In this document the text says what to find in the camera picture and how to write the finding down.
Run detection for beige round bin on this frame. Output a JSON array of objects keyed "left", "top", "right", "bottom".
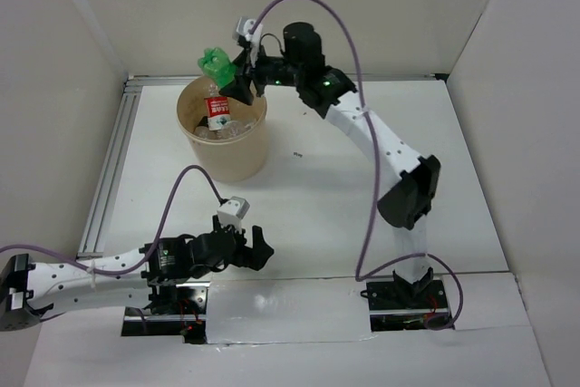
[{"left": 176, "top": 76, "right": 269, "bottom": 182}]

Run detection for black label clear bottle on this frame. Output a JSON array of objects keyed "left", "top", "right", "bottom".
[{"left": 194, "top": 116, "right": 212, "bottom": 139}]

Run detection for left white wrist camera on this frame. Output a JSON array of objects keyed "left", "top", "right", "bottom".
[{"left": 217, "top": 197, "right": 250, "bottom": 233}]

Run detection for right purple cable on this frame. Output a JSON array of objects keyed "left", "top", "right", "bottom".
[{"left": 251, "top": 0, "right": 466, "bottom": 330}]

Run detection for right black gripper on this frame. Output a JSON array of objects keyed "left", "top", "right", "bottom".
[{"left": 217, "top": 42, "right": 302, "bottom": 107}]

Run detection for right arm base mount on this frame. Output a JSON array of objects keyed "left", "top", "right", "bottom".
[{"left": 360, "top": 269, "right": 452, "bottom": 333}]

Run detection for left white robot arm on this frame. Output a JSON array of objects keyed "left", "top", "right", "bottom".
[{"left": 1, "top": 222, "right": 275, "bottom": 331}]

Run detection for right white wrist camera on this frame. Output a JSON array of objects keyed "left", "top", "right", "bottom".
[{"left": 233, "top": 16, "right": 263, "bottom": 64}]

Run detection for green plastic bottle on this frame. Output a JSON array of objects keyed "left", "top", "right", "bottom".
[{"left": 198, "top": 47, "right": 237, "bottom": 89}]

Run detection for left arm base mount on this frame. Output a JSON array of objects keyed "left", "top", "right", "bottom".
[{"left": 121, "top": 281, "right": 209, "bottom": 344}]

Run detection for slim clear bottle blue cap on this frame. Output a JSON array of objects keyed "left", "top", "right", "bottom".
[{"left": 209, "top": 114, "right": 256, "bottom": 140}]

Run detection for purple cable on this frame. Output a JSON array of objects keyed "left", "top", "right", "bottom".
[
  {"left": 251, "top": 0, "right": 466, "bottom": 330},
  {"left": 0, "top": 165, "right": 227, "bottom": 336}
]

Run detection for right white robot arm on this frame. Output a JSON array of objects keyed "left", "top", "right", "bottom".
[{"left": 219, "top": 17, "right": 440, "bottom": 307}]

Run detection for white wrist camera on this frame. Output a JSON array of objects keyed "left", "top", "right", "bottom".
[
  {"left": 233, "top": 16, "right": 263, "bottom": 64},
  {"left": 217, "top": 197, "right": 250, "bottom": 233}
]

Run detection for aluminium frame rail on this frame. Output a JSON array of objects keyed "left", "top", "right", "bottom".
[{"left": 78, "top": 78, "right": 455, "bottom": 257}]

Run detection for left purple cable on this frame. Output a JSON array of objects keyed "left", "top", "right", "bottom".
[{"left": 0, "top": 165, "right": 227, "bottom": 336}]

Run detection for red label bottle red cap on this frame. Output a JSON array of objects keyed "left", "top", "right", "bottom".
[{"left": 204, "top": 83, "right": 231, "bottom": 131}]

